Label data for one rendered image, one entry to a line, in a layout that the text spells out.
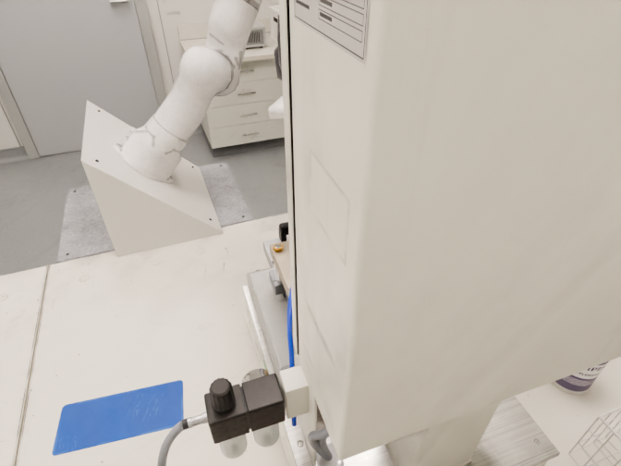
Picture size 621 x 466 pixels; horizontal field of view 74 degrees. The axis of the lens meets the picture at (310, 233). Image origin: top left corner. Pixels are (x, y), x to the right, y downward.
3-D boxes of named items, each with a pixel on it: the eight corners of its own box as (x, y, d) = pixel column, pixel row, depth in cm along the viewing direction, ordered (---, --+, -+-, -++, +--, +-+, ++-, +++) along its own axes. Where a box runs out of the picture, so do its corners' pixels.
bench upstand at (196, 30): (338, 27, 345) (338, 13, 339) (180, 41, 309) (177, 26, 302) (336, 25, 348) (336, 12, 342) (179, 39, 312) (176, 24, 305)
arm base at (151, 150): (117, 128, 128) (143, 92, 125) (171, 163, 138) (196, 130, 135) (109, 155, 110) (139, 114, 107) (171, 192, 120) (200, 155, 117)
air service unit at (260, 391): (312, 440, 54) (313, 374, 45) (200, 480, 50) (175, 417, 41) (300, 404, 58) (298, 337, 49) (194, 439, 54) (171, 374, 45)
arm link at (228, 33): (213, -16, 103) (233, 6, 121) (178, 81, 109) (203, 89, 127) (253, 3, 103) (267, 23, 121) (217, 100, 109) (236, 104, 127)
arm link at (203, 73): (132, 111, 104) (190, 30, 99) (164, 115, 122) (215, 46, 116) (166, 141, 105) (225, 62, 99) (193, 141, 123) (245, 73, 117)
